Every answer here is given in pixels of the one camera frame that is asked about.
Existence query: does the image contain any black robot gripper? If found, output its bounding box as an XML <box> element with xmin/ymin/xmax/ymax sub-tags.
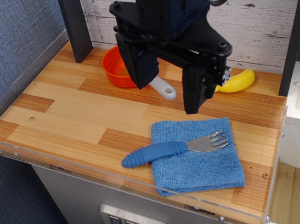
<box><xmin>109</xmin><ymin>0</ymin><xmax>233</xmax><ymax>114</ymax></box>

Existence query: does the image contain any red pan with grey handle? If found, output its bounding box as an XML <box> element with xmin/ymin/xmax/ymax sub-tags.
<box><xmin>99</xmin><ymin>38</ymin><xmax>178</xmax><ymax>109</ymax></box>

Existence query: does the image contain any yellow toy banana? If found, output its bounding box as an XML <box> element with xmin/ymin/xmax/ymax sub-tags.
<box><xmin>215</xmin><ymin>68</ymin><xmax>256</xmax><ymax>93</ymax></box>

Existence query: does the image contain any blue folded cloth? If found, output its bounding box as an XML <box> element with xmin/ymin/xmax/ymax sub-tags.
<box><xmin>151</xmin><ymin>117</ymin><xmax>245</xmax><ymax>197</ymax></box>

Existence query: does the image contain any clear acrylic table guard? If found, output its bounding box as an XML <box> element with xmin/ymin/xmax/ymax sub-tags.
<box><xmin>0</xmin><ymin>43</ymin><xmax>286</xmax><ymax>224</ymax></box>

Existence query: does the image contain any grey toy fridge cabinet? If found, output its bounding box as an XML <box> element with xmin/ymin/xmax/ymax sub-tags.
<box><xmin>31</xmin><ymin>136</ymin><xmax>254</xmax><ymax>224</ymax></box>

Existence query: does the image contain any blue-handled metal fork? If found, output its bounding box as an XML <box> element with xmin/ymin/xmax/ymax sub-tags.
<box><xmin>121</xmin><ymin>130</ymin><xmax>229</xmax><ymax>168</ymax></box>

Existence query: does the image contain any dark grey right post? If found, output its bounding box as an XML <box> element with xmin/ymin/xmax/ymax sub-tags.
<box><xmin>278</xmin><ymin>0</ymin><xmax>300</xmax><ymax>97</ymax></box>

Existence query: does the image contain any dark grey post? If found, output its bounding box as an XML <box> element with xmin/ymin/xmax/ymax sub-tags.
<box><xmin>278</xmin><ymin>0</ymin><xmax>300</xmax><ymax>97</ymax></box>
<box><xmin>58</xmin><ymin>0</ymin><xmax>93</xmax><ymax>63</ymax></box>

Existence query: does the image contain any dark grey left post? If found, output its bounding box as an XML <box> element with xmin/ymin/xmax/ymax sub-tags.
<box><xmin>58</xmin><ymin>0</ymin><xmax>93</xmax><ymax>63</ymax></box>

